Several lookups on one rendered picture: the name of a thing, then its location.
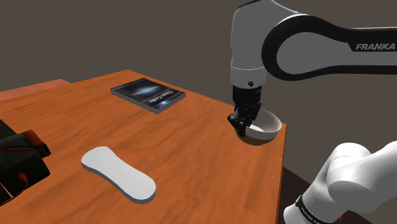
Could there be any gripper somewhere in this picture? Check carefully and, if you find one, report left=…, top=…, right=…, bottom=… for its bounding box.
left=226, top=85, right=263, bottom=138

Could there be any white bowl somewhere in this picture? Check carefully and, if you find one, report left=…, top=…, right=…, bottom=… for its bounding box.
left=237, top=108, right=283, bottom=146

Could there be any orange wooden table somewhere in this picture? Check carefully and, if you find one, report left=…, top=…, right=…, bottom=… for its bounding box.
left=0, top=69, right=288, bottom=224

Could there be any dark book with galaxy cover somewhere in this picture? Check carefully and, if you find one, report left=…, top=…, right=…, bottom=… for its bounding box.
left=110, top=78, right=187, bottom=115

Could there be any white flat oblong remote control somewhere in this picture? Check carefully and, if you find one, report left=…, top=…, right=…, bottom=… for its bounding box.
left=81, top=146, right=157, bottom=205

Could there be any black device with red cables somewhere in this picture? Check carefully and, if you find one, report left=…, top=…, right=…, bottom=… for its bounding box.
left=0, top=119, right=52, bottom=207

